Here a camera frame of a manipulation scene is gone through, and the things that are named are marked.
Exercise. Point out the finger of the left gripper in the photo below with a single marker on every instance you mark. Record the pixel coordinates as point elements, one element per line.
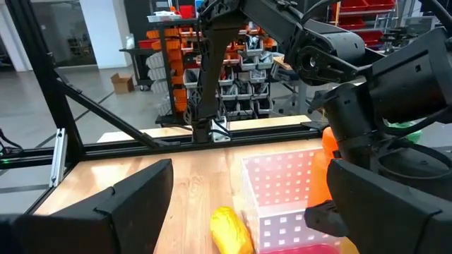
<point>325,218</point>

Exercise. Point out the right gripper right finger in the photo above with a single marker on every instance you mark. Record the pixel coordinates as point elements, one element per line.
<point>388,225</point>

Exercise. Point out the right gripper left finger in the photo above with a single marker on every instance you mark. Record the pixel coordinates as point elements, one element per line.
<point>88,225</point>

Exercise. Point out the orange plastic bottle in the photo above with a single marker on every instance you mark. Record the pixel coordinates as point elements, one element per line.
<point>318,176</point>

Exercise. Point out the white perforated basket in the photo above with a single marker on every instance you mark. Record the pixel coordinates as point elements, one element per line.
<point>282,183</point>

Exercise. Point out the green plastic bottle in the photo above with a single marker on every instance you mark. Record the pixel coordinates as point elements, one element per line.
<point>411,135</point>

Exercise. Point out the yellow banana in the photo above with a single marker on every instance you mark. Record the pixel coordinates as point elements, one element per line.
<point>229,231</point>

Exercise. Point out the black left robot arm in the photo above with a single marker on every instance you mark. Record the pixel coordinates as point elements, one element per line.
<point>219,70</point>

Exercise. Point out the red storage bins rack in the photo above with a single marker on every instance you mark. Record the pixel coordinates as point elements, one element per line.
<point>353,5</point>

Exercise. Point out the cardboard box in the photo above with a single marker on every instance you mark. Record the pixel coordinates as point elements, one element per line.
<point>121,84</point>

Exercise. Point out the parts shelf with bins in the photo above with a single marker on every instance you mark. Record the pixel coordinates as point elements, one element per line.
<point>173,56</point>

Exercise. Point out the silver frame bracket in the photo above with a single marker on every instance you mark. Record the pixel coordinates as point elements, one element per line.
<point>58,158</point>

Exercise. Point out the black aluminium table frame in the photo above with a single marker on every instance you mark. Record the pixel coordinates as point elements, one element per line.
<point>42,70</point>

